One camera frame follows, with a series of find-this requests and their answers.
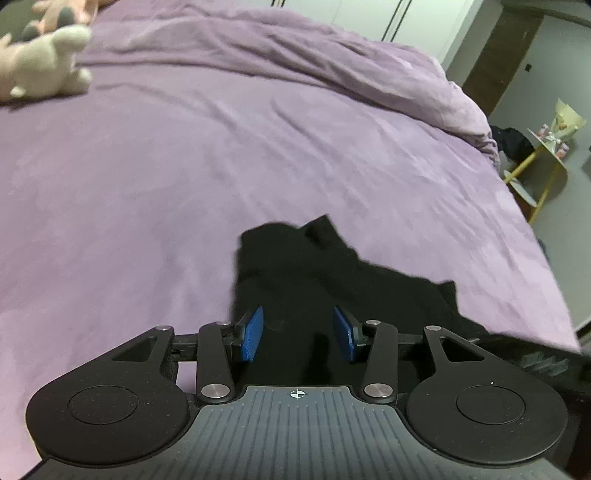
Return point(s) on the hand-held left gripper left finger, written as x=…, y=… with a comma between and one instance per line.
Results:
x=251, y=334

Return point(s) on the small black garment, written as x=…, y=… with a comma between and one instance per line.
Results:
x=323, y=277

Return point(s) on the dark bag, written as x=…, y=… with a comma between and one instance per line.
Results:
x=512, y=141

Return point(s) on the purple blanket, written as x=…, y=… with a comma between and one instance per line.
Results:
x=184, y=161

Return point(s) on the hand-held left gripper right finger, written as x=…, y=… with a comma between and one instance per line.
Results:
x=345, y=334

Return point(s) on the white wardrobe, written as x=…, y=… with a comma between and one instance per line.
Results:
x=360, y=14

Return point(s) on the brown wooden door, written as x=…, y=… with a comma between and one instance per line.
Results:
x=503, y=55

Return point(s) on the wrapped flower bouquet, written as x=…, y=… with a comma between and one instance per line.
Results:
x=565, y=122

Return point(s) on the pink plush toy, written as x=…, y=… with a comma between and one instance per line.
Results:
x=69, y=11

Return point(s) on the yellow-legged round side table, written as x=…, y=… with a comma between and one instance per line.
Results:
x=549, y=150

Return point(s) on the white plush toy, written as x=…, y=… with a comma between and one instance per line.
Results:
x=46, y=64

